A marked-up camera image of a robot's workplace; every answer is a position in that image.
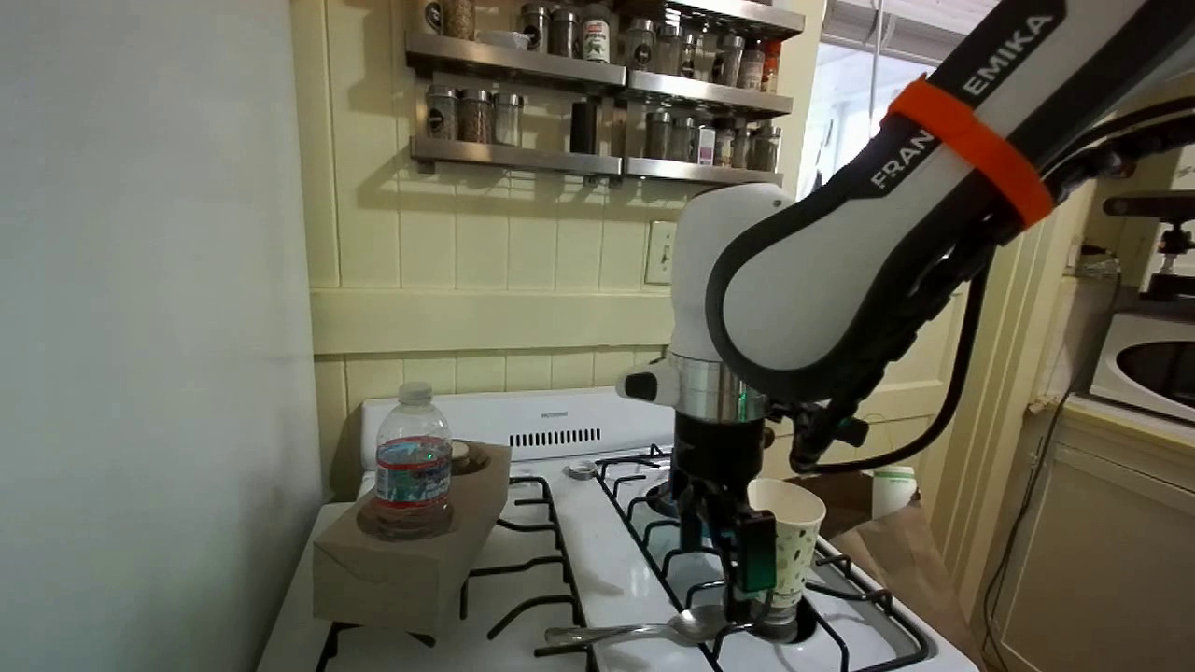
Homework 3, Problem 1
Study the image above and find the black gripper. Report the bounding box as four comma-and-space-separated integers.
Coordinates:
668, 416, 776, 621

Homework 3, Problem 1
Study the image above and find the silver metal spoon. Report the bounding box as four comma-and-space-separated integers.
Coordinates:
545, 604, 730, 645

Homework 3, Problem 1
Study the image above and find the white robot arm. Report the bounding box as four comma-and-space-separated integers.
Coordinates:
619, 0, 1195, 621

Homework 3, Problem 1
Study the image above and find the dotted paper cup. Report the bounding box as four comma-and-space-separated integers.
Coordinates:
749, 475, 825, 635

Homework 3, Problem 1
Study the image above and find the white gas stove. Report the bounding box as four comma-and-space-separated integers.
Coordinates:
259, 390, 978, 672

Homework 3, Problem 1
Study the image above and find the right black stove grate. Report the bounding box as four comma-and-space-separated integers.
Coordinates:
597, 449, 942, 672

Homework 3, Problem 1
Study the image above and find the black stove grate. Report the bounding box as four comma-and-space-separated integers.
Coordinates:
313, 477, 592, 672
597, 449, 942, 672

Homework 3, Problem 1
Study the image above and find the small white container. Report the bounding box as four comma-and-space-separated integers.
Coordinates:
872, 462, 918, 519

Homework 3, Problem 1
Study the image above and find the left black stove grate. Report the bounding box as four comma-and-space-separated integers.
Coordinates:
313, 477, 592, 672

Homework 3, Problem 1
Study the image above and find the clear plastic water bottle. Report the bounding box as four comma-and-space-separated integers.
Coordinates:
371, 385, 451, 543

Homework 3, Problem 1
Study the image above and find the brown cardboard box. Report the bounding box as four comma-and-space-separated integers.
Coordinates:
313, 446, 511, 635

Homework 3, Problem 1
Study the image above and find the metal spice rack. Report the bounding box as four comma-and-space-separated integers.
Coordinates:
404, 0, 812, 187

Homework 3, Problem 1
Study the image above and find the white microwave oven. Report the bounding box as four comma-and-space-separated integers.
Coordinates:
1090, 315, 1195, 425

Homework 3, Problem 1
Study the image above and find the white light switch plate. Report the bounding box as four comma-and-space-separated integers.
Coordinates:
648, 220, 678, 283

